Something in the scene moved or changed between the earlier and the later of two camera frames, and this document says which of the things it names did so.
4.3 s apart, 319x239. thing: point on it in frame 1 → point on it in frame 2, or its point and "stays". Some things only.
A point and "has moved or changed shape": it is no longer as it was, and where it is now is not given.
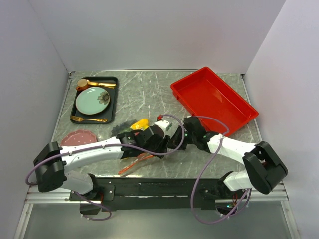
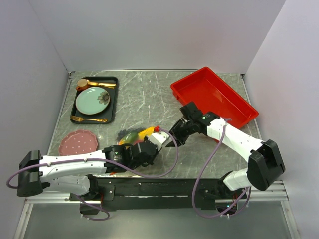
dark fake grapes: x=117 y=129 has moved or changed shape
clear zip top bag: x=130 y=164 has moved or changed shape
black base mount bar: x=117 y=193 stays
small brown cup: x=81 y=84 stays
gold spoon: x=105 y=84 stays
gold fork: x=79 y=119 stays
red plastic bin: x=220 y=108 stays
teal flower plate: x=92 y=100 stays
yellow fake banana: x=142 y=125 has moved or changed shape
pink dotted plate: x=78 y=137 stays
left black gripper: x=163 y=145 → x=150 y=161
